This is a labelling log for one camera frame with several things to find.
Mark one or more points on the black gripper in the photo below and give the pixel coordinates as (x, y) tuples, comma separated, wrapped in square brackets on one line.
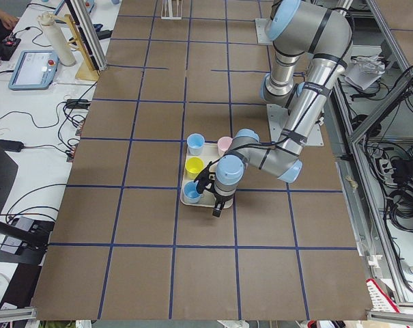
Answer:
[(222, 199)]

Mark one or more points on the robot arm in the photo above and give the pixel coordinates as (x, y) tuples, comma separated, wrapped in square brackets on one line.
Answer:
[(312, 46)]

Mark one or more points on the yellow cup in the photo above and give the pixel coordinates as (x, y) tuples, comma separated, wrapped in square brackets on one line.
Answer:
[(193, 166)]

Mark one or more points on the pink cup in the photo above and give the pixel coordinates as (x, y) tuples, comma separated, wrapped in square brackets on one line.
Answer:
[(223, 145)]

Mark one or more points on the light blue cup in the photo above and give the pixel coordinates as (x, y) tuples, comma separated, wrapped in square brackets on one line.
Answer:
[(195, 143)]

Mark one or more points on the wooden mug tree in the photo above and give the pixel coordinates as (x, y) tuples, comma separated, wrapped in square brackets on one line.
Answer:
[(86, 71)]

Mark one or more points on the black power adapter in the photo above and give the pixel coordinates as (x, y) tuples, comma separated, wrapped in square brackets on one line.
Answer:
[(104, 34)]

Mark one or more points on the white cylindrical bottle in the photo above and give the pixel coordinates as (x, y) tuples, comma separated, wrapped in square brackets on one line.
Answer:
[(56, 38)]

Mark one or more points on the blue teach pendant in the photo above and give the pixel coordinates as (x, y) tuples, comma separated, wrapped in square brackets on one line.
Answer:
[(35, 70)]

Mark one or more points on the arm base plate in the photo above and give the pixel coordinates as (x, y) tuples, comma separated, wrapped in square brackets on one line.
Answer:
[(262, 30), (277, 118)]

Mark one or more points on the white wire cup rack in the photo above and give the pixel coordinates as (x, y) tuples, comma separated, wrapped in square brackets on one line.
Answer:
[(171, 9)]

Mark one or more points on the aluminium frame post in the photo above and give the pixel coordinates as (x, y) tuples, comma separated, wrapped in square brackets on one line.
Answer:
[(88, 34)]

